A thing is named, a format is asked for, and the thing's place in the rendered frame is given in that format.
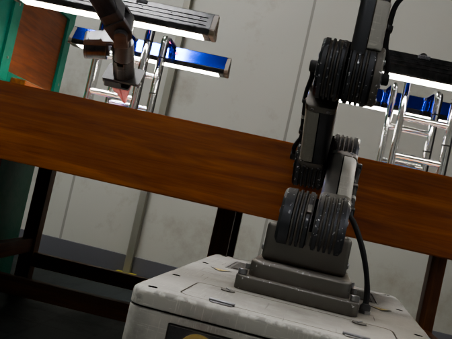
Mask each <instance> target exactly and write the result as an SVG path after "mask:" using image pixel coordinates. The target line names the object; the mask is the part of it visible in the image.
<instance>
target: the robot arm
mask: <svg viewBox="0 0 452 339"><path fill-rule="evenodd" d="M89 1H90V3H91V4H92V5H93V8H94V9H95V11H96V13H97V15H98V17H99V19H100V20H101V22H102V23H103V25H104V30H99V31H86V32H85V36H84V39H83V55H84V58H85V59H106V60H107V59H108V56H110V46H112V63H110V64H109V65H108V67H107V69H106V70H105V72H104V74H103V76H102V81H103V82H104V85H105V86H108V87H112V89H113V90H114V91H115V92H116V94H117V95H118V96H119V97H120V99H121V100H122V102H123V103H126V101H127V98H128V94H129V91H130V89H131V87H132V86H135V87H137V89H138V88H139V87H140V85H141V82H142V81H143V80H144V78H145V70H142V69H136V68H135V54H134V40H133V39H132V37H133V26H134V21H135V18H134V15H133V14H132V12H131V11H130V9H129V8H128V6H127V5H126V4H124V3H123V1H122V0H89ZM121 90H122V91H121Z"/></svg>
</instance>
